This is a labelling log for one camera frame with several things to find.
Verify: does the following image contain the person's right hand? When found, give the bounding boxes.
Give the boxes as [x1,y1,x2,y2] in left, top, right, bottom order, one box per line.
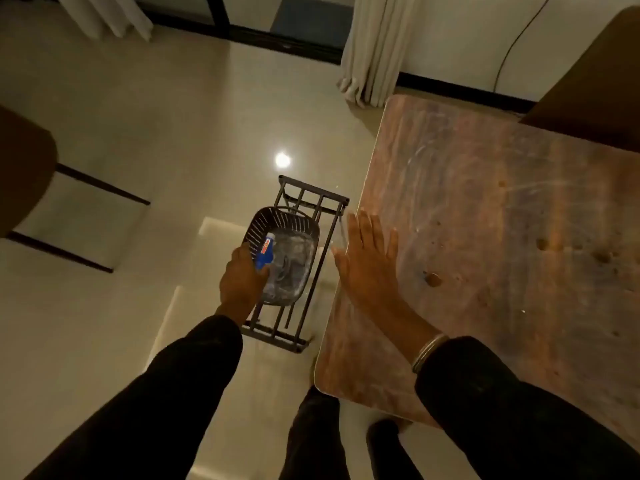
[331,210,401,318]

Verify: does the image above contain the person's left hand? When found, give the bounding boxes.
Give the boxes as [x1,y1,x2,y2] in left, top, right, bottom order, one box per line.
[218,242,271,316]

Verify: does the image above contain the small blue bottle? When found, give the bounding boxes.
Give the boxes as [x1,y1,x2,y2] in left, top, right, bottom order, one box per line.
[255,233,276,272]

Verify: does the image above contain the person's left forearm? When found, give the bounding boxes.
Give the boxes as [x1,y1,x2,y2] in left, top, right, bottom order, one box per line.
[25,306,244,480]

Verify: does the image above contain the person's right forearm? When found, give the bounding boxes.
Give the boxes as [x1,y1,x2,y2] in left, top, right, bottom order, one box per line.
[369,301,640,480]

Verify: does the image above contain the clear plastic bag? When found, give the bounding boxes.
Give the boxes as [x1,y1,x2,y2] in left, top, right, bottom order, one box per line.
[262,230,317,302]

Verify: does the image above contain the black metal rack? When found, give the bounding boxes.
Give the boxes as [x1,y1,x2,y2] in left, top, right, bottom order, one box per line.
[241,175,351,354]

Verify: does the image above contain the dark slatted plastic basket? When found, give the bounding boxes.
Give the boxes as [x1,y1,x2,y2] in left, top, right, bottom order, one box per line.
[242,206,321,307]

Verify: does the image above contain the person's left leg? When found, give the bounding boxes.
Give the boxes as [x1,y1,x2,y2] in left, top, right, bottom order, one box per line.
[278,386,351,480]

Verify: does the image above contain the person's leg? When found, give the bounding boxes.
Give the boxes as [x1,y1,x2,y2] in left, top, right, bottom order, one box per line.
[278,386,351,480]
[365,419,426,480]

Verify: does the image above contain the beige curtain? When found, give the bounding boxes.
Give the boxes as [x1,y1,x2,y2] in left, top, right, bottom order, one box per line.
[337,0,419,108]
[53,0,154,42]

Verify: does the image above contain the person's right leg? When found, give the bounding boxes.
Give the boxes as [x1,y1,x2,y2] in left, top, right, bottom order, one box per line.
[365,419,426,480]

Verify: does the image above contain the brown chair with black legs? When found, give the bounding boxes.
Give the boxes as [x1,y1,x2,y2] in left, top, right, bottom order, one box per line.
[0,105,151,274]

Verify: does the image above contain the silver bracelet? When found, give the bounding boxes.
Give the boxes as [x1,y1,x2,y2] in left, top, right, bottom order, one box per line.
[411,333,450,374]

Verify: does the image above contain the thin dark wall cable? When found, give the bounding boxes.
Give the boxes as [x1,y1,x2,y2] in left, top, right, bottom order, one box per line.
[492,0,554,93]

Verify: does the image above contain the black sliding door frame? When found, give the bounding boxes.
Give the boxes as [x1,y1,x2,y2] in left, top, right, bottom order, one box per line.
[135,0,347,65]

